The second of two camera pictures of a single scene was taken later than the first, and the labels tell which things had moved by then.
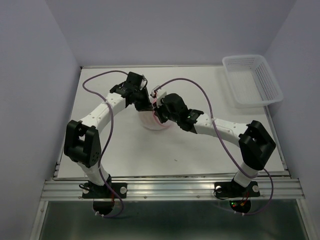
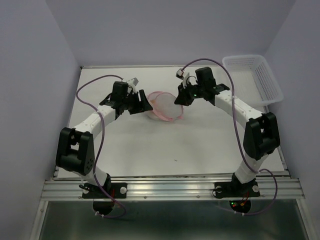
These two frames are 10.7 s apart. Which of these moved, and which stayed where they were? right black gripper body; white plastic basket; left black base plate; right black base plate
Moved: right black gripper body
Stayed: white plastic basket; left black base plate; right black base plate
